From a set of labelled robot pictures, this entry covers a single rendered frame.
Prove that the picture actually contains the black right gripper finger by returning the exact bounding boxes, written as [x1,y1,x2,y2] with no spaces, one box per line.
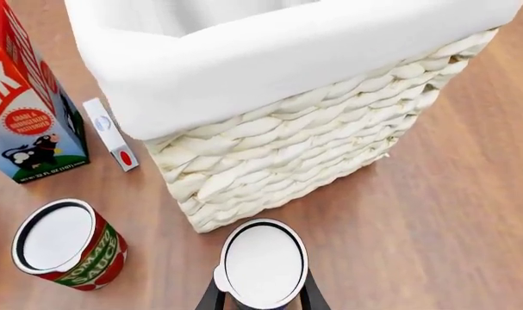
[196,276,226,310]

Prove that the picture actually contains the white-lidded soup tin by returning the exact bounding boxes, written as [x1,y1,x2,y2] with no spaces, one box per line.
[213,218,309,310]

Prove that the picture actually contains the white woven basket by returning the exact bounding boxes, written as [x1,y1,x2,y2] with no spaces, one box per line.
[64,0,523,235]

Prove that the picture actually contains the red tomato sauce tin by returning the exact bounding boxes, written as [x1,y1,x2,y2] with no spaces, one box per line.
[11,198,129,288]

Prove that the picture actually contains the small white box, red dot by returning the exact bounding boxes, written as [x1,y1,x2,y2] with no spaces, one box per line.
[82,96,140,174]

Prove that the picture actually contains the red and white milk carton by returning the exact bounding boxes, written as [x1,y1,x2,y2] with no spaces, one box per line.
[0,0,92,185]

